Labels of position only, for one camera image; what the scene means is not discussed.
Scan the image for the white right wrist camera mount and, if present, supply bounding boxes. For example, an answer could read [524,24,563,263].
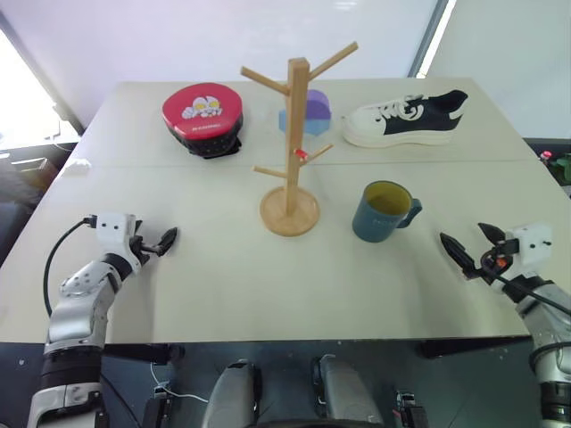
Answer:
[504,224,555,276]

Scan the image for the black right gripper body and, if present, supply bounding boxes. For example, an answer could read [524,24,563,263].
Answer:
[477,238,522,287]

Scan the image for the blue mug yellow inside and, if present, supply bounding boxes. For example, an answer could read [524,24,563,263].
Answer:
[351,179,424,243]

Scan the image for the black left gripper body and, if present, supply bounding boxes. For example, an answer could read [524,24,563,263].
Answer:
[128,219,163,270]

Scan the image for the purple foam block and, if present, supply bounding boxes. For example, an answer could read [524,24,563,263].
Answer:
[304,88,334,122]

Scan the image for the red cartoon print case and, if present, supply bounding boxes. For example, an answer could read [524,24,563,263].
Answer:
[161,82,246,159]

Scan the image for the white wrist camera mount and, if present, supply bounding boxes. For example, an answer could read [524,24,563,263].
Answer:
[95,212,137,268]
[504,224,555,276]

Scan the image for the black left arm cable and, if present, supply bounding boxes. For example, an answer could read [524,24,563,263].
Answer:
[42,214,99,319]

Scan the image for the thin white cable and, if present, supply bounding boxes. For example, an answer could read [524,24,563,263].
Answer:
[149,361,210,403]

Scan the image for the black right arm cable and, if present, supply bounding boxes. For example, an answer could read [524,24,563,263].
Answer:
[489,266,571,316]

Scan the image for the dark cardboard box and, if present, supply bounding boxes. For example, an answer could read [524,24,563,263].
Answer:
[9,156,60,191]

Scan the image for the white and navy sneaker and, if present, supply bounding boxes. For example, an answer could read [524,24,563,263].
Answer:
[340,88,470,149]

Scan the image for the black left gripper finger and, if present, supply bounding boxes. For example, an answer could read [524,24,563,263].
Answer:
[141,238,172,258]
[156,226,179,251]

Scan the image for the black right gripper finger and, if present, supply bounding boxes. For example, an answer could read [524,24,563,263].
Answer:
[439,231,481,281]
[477,222,509,247]

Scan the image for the grey rounded robot leg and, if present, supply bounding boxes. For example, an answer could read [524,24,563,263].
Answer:
[310,353,385,428]
[206,359,262,428]

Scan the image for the wooden mug tree stand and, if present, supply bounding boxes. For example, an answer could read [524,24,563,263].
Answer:
[239,41,360,237]

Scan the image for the black diagonal window frame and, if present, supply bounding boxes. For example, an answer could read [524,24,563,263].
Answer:
[0,11,87,136]

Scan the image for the green device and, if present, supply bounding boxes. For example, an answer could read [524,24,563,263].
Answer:
[550,152,571,185]

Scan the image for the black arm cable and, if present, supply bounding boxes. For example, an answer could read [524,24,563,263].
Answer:
[42,214,99,319]
[489,266,571,316]

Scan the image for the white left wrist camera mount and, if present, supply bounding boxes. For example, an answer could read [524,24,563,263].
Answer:
[95,212,137,268]

